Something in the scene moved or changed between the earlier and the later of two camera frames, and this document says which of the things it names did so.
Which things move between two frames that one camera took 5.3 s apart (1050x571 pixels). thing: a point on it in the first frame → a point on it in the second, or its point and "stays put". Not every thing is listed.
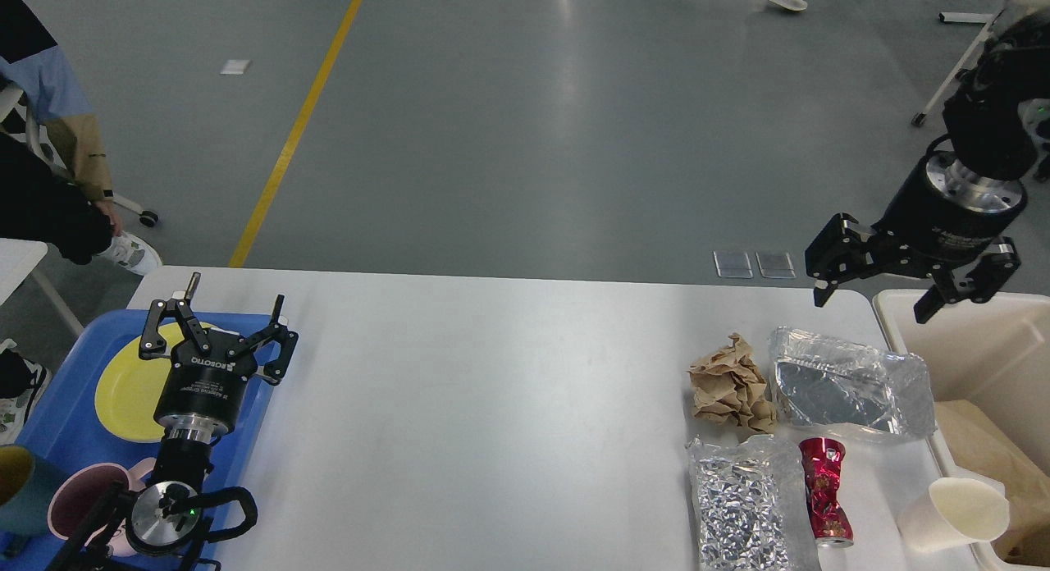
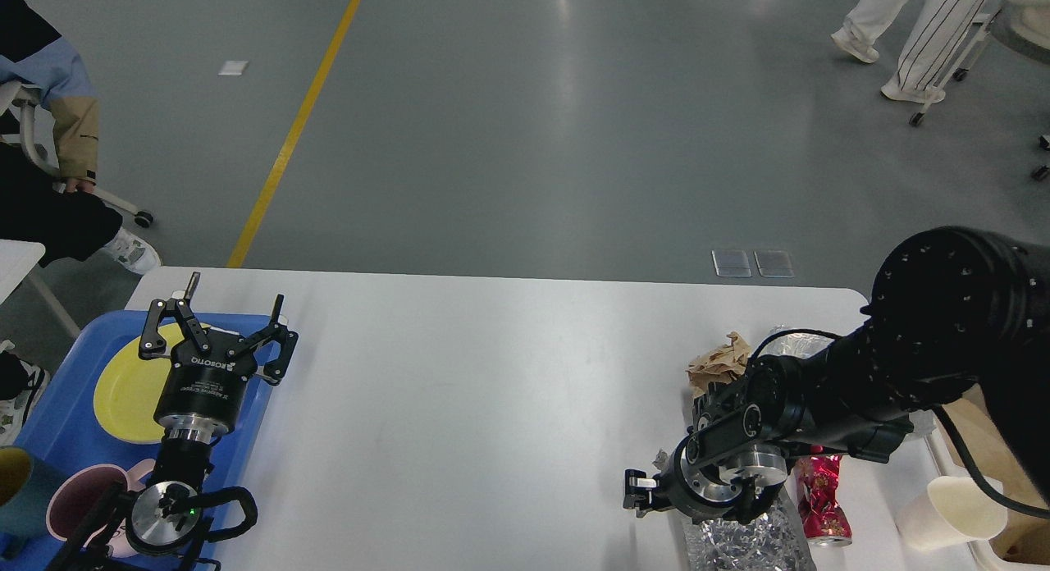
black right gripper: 946,216 → 736,488
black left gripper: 198,398 stays put
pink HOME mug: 79,489 stays put
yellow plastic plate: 131,386 stays put
